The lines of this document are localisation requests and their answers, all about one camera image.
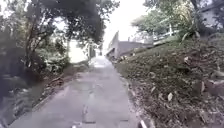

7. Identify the grey concrete path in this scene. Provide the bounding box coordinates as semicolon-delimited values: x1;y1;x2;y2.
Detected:
8;55;149;128

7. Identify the wood of trees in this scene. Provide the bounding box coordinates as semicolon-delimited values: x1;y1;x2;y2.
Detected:
0;0;121;84

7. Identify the grey concrete wall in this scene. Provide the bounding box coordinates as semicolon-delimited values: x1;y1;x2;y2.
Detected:
105;30;154;61

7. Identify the leaf-strewn ground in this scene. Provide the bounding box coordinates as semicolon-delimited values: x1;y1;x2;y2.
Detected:
0;59;90;128

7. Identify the grass slope with leaves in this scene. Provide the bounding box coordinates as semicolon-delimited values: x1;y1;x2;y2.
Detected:
113;33;224;128

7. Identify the building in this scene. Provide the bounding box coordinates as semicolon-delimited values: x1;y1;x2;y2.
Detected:
199;1;224;31

